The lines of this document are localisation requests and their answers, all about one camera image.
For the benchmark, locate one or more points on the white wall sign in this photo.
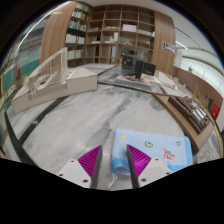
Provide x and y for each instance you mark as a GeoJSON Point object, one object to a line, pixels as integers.
{"type": "Point", "coordinates": [169, 47]}

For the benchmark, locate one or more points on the small white architectural model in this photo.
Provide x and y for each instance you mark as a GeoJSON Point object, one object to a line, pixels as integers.
{"type": "Point", "coordinates": [164, 78]}

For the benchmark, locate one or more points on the curved book shelf wall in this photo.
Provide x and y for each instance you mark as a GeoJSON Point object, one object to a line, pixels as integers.
{"type": "Point", "coordinates": [23, 63]}

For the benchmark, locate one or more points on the brown architectural model on board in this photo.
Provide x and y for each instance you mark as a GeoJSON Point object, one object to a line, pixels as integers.
{"type": "Point", "coordinates": [190, 110]}

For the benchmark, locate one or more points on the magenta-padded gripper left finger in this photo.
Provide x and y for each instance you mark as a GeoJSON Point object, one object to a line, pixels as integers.
{"type": "Point", "coordinates": [87, 163]}

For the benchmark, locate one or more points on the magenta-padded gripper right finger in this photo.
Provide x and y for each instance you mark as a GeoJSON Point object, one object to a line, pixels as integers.
{"type": "Point", "coordinates": [141, 163]}

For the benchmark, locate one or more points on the light blue printed towel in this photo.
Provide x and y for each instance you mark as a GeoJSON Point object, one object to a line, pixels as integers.
{"type": "Point", "coordinates": [160, 146]}

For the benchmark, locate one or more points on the wooden shelf unit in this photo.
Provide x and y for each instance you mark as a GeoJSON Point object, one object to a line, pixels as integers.
{"type": "Point", "coordinates": [113, 33]}

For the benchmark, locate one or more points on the red bin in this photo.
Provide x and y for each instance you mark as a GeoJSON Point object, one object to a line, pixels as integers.
{"type": "Point", "coordinates": [215, 111]}

